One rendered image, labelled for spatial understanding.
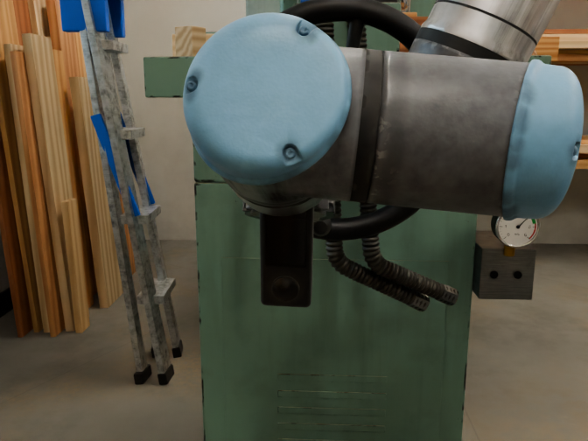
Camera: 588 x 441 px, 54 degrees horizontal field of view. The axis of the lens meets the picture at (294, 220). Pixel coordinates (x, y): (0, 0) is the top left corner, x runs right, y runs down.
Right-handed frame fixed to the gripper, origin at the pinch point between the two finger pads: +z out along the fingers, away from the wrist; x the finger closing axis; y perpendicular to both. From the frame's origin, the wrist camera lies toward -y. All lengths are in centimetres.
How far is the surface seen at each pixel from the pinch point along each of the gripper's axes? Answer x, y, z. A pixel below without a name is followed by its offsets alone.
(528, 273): -34.1, -4.5, 23.0
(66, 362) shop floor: 79, -32, 121
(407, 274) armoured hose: -15.0, -5.3, 14.9
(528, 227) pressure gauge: -32.6, 1.7, 17.9
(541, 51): -40, 33, 30
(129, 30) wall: 105, 136, 232
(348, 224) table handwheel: -6.5, 0.3, 5.3
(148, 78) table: 23.3, 23.5, 16.8
